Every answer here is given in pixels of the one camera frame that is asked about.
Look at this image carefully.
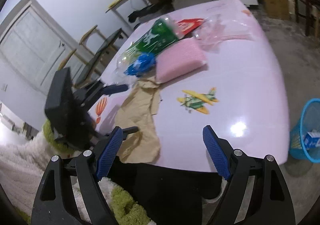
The brown paper bag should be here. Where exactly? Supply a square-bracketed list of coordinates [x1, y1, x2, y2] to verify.
[115, 76, 161, 163]

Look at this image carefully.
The blue plastic wrapper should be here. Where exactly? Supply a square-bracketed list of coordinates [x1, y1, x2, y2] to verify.
[124, 53, 156, 77]

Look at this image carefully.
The green label plastic bottle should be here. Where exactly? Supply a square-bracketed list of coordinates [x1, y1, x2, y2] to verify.
[117, 15, 184, 75]

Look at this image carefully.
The pink sponge cloth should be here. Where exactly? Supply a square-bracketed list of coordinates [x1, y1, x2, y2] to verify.
[156, 38, 207, 84]

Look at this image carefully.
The clear pink plastic bag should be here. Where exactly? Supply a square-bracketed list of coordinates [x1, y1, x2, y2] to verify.
[193, 14, 253, 52]

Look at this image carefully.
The blue mesh trash basket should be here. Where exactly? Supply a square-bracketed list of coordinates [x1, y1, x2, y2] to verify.
[289, 98, 319, 163]

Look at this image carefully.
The wooden chair dark seat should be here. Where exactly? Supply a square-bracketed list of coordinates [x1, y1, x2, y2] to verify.
[57, 25, 129, 88]

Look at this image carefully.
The white door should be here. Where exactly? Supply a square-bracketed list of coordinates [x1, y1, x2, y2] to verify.
[1, 0, 86, 94]

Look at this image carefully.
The white blue carton box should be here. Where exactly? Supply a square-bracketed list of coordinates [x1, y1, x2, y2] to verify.
[302, 130, 320, 150]

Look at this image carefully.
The red snack bag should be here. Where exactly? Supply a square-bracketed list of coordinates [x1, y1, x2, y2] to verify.
[176, 18, 204, 35]

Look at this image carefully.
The cardboard box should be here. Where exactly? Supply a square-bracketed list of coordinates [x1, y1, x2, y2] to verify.
[263, 0, 290, 20]

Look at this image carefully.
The dark wooden stool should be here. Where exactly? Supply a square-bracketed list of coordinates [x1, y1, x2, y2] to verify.
[294, 0, 319, 40]

